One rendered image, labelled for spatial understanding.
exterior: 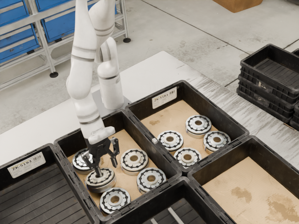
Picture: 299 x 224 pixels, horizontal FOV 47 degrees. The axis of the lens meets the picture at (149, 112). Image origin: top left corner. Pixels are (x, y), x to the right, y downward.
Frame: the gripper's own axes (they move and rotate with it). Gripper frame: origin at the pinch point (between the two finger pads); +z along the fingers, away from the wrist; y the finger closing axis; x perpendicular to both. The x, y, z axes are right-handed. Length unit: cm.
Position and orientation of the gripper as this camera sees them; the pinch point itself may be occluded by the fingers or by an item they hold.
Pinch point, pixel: (106, 167)
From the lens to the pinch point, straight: 121.0
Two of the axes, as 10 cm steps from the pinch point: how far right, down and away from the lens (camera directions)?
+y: -7.9, 4.2, -4.4
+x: 5.6, 2.2, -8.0
